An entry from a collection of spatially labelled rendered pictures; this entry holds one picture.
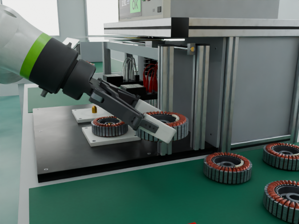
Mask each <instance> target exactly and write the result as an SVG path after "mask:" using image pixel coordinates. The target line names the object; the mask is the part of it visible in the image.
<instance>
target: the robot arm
mask: <svg viewBox="0 0 299 224"><path fill-rule="evenodd" d="M71 46H72V43H71V42H69V43H68V44H67V45H65V44H64V43H62V42H60V41H58V40H56V39H55V38H53V37H51V36H49V35H48V34H46V33H44V32H42V31H41V30H39V29H38V28H36V27H35V26H33V25H32V24H30V23H29V22H28V21H27V20H26V19H24V18H23V17H22V16H21V15H20V14H19V13H17V12H16V11H15V10H13V9H12V8H10V7H8V6H6V5H3V4H0V84H13V83H15V82H18V81H20V80H21V79H23V78H25V79H27V80H29V81H31V82H33V83H35V84H37V85H38V87H39V88H41V89H43V91H42V93H41V96H42V97H46V95H47V93H48V92H49V93H50V94H53V93H54V94H57V93H58V92H59V90H60V89H62V92H63V93H64V94H66V95H68V96H69V97H72V98H73V99H75V100H79V99H80V98H81V97H82V95H83V93H86V94H87V95H89V96H90V98H89V101H90V102H91V103H94V104H95V105H97V106H99V107H101V108H102V109H104V110H106V111H107V112H109V113H110V114H112V115H114V116H115V117H117V118H118V119H120V120H121V121H123V122H125V123H126V124H128V125H129V126H131V127H132V128H133V130H134V131H137V129H138V128H139V129H141V130H143V131H145V132H147V133H149V134H151V135H153V136H154V137H156V138H158V139H160V140H162V141H164V142H166V143H168V144H169V143H170V141H171V140H172V138H173V136H174V135H175V133H176V130H175V129H174V128H172V127H170V126H168V125H166V124H165V123H163V122H161V121H159V120H157V119H155V118H153V117H152V116H150V115H148V114H146V112H153V111H155V112H156V111H159V112H160V111H161V110H159V109H157V108H155V107H154V106H152V105H150V104H148V103H146V102H144V101H142V100H141V99H140V96H139V95H138V94H137V95H136V96H135V95H134V94H131V93H129V92H127V91H125V90H123V89H121V88H119V87H117V86H115V85H112V84H110V83H108V82H106V81H105V80H103V79H102V78H98V79H97V80H96V79H94V78H92V76H93V75H94V73H95V71H96V67H95V66H94V65H92V64H90V63H88V62H87V61H85V60H83V59H79V60H77V57H78V55H79V53H78V51H76V50H74V49H72V47H71ZM143 113H144V114H143ZM134 117H135V118H134Z"/></svg>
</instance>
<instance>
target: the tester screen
mask: <svg viewBox="0 0 299 224"><path fill-rule="evenodd" d="M126 2H127V6H124V7H122V0H119V10H120V9H124V8H129V12H127V13H122V14H120V16H127V15H134V14H140V13H141V12H134V13H130V0H126Z"/></svg>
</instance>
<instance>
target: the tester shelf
mask: <svg viewBox="0 0 299 224"><path fill-rule="evenodd" d="M104 34H111V35H129V36H154V37H171V38H184V37H263V36H299V20H295V19H241V18H189V17H169V18H159V19H149V20H134V21H124V22H114V23H104Z"/></svg>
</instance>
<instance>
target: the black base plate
mask: <svg viewBox="0 0 299 224"><path fill-rule="evenodd" d="M94 105H95V104H81V105H70V106H59V107H49V108H34V109H32V110H33V123H34V136H35V148H36V166H37V178H38V183H42V182H48V181H53V180H61V179H66V178H71V177H77V176H84V175H90V174H95V173H101V172H108V171H114V170H119V169H125V168H132V167H137V166H143V165H149V164H156V163H161V162H167V161H172V160H179V159H185V158H191V157H196V156H203V155H209V154H212V153H214V146H213V145H211V144H209V143H207V142H206V141H205V148H204V149H200V148H199V150H194V149H193V148H191V147H190V131H188V135H187V136H186V137H184V138H182V139H180V140H177V141H176V140H175V141H172V154H170V155H168V154H166V155H164V156H161V155H160V153H158V152H157V147H158V143H157V142H155V141H154V142H151V141H147V140H144V139H141V140H136V141H129V142H123V143H116V144H107V145H100V146H93V147H91V146H90V144H89V143H88V141H87V139H86V137H85V135H84V133H83V131H82V128H83V127H91V122H83V123H78V122H77V120H76V119H75V117H74V115H73V113H72V110H74V109H84V108H92V106H94ZM95 106H96V107H97V108H98V107H99V106H97V105H95Z"/></svg>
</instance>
